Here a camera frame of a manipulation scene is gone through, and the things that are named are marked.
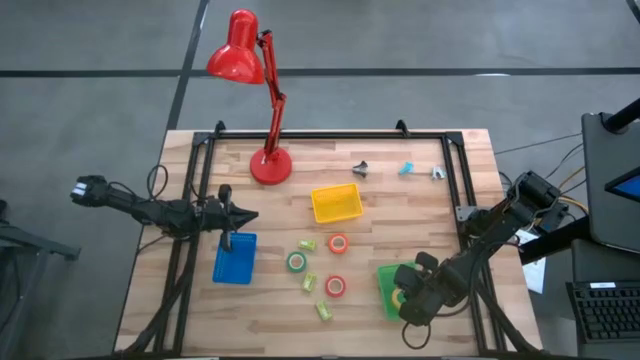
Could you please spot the green plastic basket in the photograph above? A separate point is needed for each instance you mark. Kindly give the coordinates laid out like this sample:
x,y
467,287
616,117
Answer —
x,y
386,285

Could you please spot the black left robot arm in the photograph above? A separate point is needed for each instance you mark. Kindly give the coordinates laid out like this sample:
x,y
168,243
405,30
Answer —
x,y
150,210

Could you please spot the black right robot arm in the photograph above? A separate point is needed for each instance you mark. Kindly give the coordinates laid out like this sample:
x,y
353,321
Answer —
x,y
500,225

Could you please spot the red desk lamp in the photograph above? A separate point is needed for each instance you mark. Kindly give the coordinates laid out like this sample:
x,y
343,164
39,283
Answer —
x,y
240,50

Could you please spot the black device with blue screen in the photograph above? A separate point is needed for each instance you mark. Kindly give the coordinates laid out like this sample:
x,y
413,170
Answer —
x,y
625,187

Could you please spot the green tape roll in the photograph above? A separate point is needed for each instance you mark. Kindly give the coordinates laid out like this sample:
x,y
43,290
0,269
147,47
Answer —
x,y
289,262

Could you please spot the black pole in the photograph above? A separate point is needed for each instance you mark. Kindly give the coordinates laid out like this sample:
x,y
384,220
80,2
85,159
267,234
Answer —
x,y
622,117

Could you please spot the grey laptop black keyboard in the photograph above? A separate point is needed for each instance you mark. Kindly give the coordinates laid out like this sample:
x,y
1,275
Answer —
x,y
605,312

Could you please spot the light blue staple remover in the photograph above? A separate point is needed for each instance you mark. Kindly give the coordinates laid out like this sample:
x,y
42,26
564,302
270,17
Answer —
x,y
406,168

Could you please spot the dark grey stand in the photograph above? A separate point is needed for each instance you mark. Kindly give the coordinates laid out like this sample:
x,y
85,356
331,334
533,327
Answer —
x,y
30,240

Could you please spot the grey metal bracket plate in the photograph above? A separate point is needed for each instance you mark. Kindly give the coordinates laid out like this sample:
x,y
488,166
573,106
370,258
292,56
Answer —
x,y
465,213

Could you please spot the blue plastic basket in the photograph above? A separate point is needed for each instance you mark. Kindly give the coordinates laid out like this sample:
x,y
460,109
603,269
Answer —
x,y
240,265

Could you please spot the orange tape roll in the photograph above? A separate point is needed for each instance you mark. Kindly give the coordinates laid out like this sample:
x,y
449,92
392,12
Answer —
x,y
330,244

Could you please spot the grey equipment cabinet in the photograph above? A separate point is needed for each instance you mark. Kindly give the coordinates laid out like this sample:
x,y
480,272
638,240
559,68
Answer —
x,y
600,175

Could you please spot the black support beam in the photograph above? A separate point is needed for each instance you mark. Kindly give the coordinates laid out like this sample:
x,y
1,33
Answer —
x,y
555,240

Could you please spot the yellow plastic basket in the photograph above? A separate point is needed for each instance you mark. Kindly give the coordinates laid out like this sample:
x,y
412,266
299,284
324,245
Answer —
x,y
337,204

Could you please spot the white paper tag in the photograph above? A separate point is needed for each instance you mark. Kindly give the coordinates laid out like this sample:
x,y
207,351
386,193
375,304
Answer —
x,y
535,272

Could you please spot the red tape roll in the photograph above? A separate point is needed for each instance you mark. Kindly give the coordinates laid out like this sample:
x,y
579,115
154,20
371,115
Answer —
x,y
328,286

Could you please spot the yellow tape roll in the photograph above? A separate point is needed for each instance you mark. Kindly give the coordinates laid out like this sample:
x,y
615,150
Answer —
x,y
395,300

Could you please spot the black binder clip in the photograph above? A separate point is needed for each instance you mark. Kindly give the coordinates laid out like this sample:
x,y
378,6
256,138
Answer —
x,y
360,169

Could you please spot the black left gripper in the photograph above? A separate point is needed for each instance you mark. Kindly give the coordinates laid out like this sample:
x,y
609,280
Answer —
x,y
230,216

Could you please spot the black aluminium table frame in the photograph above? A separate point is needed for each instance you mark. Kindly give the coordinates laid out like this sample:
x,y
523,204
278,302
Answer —
x,y
325,135

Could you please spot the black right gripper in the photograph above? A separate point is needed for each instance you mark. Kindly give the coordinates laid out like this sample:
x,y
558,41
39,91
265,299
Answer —
x,y
445,282

